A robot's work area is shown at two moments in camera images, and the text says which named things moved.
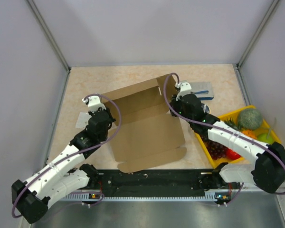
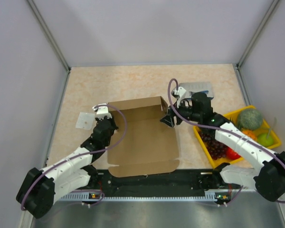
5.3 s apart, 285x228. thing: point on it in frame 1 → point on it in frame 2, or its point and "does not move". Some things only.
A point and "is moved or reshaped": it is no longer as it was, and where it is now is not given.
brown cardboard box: (149, 135) is moved or reshaped
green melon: (250, 118) does not move
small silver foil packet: (82, 120) does not move
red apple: (232, 155) does not move
